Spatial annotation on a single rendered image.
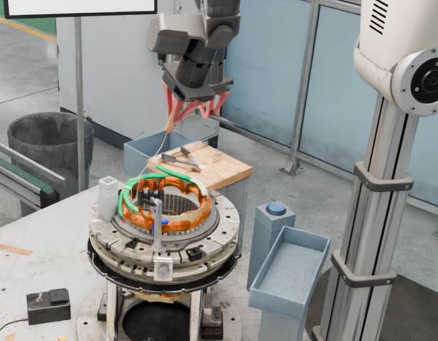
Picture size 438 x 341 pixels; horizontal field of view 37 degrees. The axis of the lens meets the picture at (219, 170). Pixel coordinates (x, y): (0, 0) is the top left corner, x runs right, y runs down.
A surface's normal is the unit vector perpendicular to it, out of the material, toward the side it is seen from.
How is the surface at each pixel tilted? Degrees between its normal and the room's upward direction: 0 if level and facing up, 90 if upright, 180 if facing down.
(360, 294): 90
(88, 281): 0
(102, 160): 0
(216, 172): 0
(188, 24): 36
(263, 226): 90
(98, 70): 90
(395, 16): 90
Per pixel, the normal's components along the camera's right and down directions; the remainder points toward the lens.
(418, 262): 0.07, -0.88
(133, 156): -0.69, 0.29
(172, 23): 0.33, -0.47
